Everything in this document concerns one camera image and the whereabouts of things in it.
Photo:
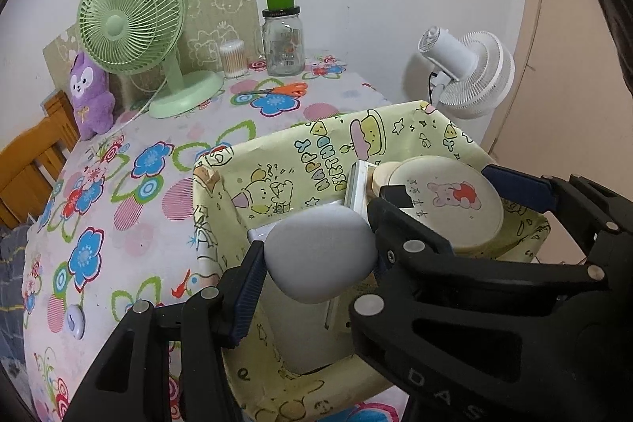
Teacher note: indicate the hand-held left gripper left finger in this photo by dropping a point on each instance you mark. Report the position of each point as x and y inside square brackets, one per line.
[247, 298]

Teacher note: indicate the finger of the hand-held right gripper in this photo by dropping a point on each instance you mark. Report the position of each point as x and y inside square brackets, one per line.
[405, 224]
[519, 187]

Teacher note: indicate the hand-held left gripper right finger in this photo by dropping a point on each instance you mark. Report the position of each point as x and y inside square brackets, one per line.
[380, 276]

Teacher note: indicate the round cream tin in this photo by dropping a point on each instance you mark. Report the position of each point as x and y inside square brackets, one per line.
[445, 204]

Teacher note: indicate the silver charger with grey label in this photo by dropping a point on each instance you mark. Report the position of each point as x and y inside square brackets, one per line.
[357, 184]

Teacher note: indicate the white cube charger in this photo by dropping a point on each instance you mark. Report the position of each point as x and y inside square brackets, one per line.
[301, 333]

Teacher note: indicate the white egg-shaped case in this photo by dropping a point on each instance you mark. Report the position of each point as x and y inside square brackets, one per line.
[316, 254]

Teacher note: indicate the yellow cartoon print storage box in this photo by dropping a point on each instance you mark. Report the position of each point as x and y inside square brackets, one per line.
[296, 155]

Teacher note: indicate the beige wooden door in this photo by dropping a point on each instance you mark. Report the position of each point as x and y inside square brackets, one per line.
[559, 105]

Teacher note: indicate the white standing fan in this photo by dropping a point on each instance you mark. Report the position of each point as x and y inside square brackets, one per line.
[470, 71]

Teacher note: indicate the small white round case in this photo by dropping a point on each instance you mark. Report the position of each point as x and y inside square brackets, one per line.
[75, 323]

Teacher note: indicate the dark cloth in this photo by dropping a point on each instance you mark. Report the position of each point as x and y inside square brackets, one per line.
[613, 6]

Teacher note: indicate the glass jar with black lid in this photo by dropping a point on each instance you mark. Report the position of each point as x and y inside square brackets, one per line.
[284, 46]

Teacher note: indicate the grey plaid bedding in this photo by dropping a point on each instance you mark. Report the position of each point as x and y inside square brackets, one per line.
[12, 293]

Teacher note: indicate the clear cotton swab container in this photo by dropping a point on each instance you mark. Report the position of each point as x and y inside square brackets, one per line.
[232, 61]

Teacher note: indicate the purple plush toy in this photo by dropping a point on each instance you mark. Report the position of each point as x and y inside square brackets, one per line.
[91, 100]

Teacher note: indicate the wooden chair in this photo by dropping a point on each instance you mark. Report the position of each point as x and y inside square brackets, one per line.
[29, 165]

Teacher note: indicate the green desk fan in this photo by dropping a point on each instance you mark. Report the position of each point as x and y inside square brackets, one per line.
[128, 16]

